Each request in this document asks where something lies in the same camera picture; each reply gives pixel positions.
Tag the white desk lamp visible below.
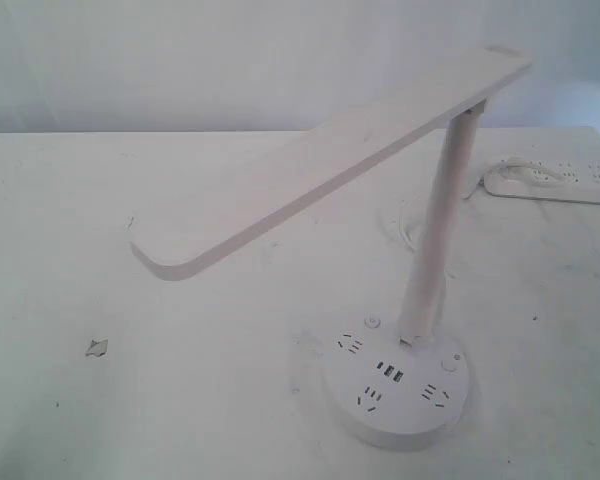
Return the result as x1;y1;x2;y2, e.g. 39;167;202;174
130;45;531;450

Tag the small torn paper scrap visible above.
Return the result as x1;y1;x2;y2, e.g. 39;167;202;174
85;339;108;358

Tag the white power strip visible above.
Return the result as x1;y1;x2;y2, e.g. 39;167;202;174
482;157;600;205

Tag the white plug with cord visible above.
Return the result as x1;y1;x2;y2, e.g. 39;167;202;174
461;157;582;202

